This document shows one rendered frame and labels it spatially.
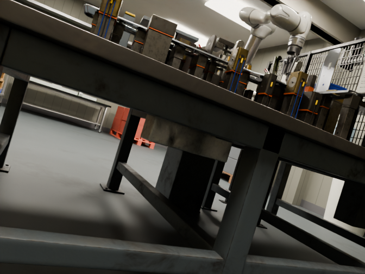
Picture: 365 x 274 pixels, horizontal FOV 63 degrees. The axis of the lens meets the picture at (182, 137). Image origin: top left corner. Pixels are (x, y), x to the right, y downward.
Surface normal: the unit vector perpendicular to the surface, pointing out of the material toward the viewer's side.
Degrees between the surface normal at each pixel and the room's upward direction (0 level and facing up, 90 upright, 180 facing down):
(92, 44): 90
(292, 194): 90
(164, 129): 90
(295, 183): 90
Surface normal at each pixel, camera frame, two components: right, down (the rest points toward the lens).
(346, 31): 0.42, 0.14
